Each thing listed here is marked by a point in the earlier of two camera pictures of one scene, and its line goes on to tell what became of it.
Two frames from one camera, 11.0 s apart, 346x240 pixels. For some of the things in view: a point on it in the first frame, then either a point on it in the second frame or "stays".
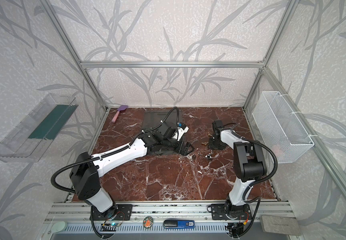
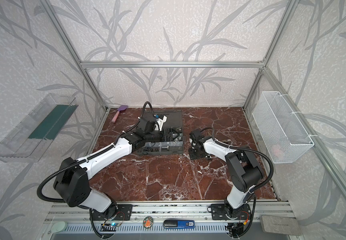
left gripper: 178,145 → 161,135
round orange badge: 148,222 stays
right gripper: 215,141 → 196,150
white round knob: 58,226 stays
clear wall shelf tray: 29,138 stays
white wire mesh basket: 283,130 stays
